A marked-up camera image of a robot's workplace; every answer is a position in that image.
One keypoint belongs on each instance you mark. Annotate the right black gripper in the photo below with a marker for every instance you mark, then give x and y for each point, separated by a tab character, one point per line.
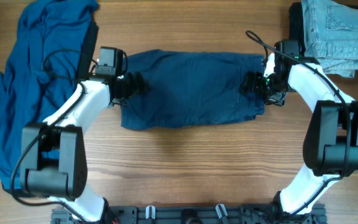
278	98

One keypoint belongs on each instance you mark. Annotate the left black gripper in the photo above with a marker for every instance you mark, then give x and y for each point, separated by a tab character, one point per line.
133	88

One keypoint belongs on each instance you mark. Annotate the dark blue shorts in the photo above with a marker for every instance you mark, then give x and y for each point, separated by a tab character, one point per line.
192	88

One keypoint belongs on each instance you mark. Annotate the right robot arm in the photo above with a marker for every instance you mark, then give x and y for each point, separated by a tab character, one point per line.
330	148

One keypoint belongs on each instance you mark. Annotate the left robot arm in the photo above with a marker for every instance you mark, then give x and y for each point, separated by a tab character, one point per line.
53	162

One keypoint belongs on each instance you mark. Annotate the black garment under shirt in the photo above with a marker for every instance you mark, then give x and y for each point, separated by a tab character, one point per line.
87	51

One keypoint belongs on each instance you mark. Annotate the black folded garment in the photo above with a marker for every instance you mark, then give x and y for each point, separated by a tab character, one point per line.
296	31

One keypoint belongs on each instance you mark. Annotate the bright blue shirt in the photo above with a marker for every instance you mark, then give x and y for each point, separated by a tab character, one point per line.
39	71

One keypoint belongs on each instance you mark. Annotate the light blue folded jeans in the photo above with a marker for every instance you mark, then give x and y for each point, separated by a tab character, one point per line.
331	36

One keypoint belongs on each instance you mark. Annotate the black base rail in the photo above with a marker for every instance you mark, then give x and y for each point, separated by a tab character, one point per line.
244	214

